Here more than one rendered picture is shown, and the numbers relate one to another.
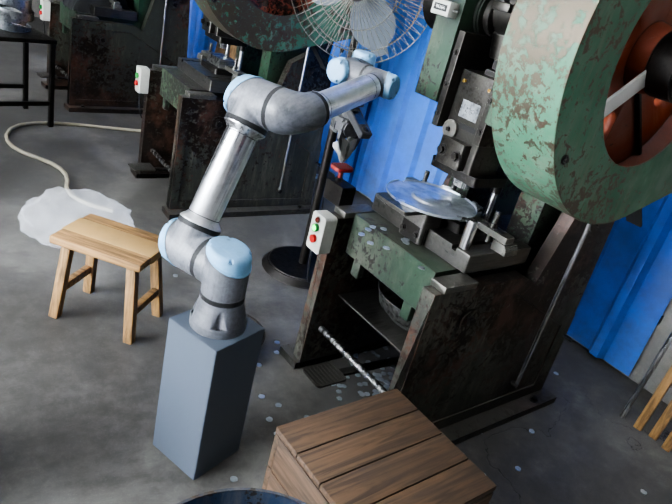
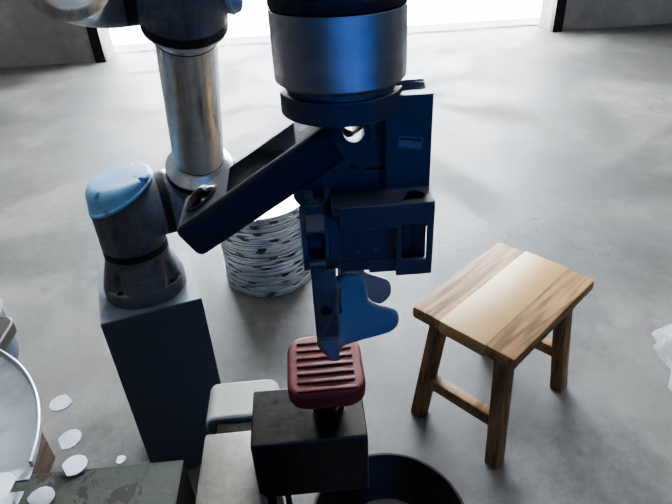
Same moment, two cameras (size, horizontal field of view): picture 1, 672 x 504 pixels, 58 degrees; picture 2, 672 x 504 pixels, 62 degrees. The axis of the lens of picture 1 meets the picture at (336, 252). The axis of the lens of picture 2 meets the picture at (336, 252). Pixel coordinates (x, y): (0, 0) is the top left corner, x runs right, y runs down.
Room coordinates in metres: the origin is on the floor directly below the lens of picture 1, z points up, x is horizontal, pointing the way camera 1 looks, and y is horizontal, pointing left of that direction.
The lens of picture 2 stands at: (2.19, -0.19, 1.07)
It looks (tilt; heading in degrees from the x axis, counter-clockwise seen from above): 33 degrees down; 130
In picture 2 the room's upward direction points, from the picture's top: 3 degrees counter-clockwise
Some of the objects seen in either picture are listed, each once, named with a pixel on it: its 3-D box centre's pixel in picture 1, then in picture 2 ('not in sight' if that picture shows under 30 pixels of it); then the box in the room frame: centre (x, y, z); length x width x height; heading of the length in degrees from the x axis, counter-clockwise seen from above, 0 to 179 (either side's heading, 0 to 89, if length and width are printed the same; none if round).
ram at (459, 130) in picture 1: (476, 120); not in sight; (1.85, -0.31, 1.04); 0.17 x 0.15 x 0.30; 132
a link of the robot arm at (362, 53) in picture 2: not in sight; (338, 46); (1.99, 0.07, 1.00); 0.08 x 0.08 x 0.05
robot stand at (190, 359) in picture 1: (206, 388); (171, 368); (1.34, 0.26, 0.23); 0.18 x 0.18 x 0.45; 60
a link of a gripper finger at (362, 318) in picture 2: (345, 148); (357, 322); (2.00, 0.06, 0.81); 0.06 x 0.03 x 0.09; 42
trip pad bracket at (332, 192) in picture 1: (336, 205); (313, 475); (1.96, 0.04, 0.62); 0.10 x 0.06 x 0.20; 42
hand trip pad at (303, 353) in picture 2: (339, 175); (327, 395); (1.97, 0.05, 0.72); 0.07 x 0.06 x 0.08; 132
